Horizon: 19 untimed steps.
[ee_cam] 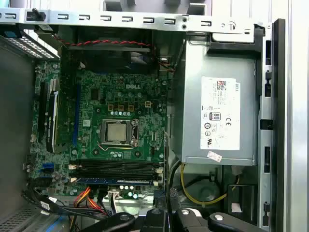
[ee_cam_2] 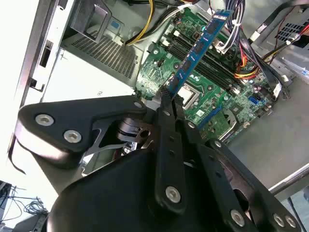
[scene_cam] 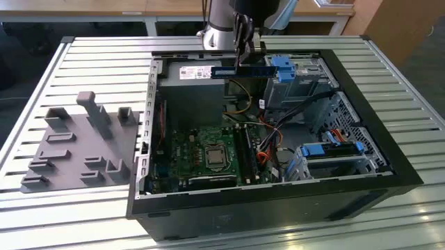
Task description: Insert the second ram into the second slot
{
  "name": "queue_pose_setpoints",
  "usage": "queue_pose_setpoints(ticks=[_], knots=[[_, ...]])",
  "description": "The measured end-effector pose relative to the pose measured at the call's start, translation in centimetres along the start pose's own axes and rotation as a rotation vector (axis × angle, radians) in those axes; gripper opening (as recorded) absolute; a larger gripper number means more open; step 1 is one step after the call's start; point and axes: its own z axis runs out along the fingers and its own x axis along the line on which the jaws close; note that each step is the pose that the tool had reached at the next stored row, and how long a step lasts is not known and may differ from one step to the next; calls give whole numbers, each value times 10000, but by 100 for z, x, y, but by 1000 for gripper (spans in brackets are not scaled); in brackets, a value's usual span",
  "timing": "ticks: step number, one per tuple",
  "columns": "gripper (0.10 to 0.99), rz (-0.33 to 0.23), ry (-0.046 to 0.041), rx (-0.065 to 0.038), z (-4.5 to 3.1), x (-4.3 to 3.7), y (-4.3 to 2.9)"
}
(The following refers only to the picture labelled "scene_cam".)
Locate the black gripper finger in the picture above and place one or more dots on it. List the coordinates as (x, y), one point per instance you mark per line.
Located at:
(241, 31)
(252, 58)

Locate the blue RAM stick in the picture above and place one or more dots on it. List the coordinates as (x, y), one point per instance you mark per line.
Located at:
(257, 71)

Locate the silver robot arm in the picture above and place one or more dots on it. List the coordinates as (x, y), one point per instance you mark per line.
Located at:
(220, 15)

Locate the black RAM slot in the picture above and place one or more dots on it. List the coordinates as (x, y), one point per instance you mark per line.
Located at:
(238, 156)
(248, 156)

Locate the RAM slot with white clips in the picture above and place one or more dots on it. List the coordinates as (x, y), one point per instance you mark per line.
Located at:
(242, 156)

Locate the blue drive bay latch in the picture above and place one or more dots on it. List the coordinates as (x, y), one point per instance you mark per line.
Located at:
(281, 62)

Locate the metal drive cage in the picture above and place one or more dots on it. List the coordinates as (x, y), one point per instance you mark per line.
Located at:
(298, 99)

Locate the grey power supply unit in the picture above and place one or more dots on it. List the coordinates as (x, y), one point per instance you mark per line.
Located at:
(191, 104)

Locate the green motherboard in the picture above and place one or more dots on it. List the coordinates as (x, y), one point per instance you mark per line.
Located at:
(189, 142)

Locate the round grey speaker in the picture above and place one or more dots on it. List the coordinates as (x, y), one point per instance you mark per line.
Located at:
(286, 155)

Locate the silver CPU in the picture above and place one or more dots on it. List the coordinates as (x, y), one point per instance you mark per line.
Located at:
(215, 156)

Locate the hard disk in blue carrier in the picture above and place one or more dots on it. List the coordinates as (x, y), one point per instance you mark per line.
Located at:
(313, 151)

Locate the wooden cabinet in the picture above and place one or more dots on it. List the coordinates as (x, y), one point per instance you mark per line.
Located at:
(400, 26)

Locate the metal disk bay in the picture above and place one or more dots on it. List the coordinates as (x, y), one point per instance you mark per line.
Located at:
(333, 161)

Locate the black expansion card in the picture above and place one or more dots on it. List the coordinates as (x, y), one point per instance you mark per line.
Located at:
(211, 182)

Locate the black office chair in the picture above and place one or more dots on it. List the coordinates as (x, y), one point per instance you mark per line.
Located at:
(35, 39)

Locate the black PC case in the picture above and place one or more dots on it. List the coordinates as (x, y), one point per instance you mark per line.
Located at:
(244, 213)

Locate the grey parts rack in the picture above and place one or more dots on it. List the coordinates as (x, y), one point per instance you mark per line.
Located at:
(79, 145)

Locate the wooden desk white frame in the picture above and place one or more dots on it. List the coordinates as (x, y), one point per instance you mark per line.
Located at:
(105, 6)

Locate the blue plastic carrier rail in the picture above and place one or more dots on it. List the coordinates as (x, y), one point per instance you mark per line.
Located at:
(290, 169)

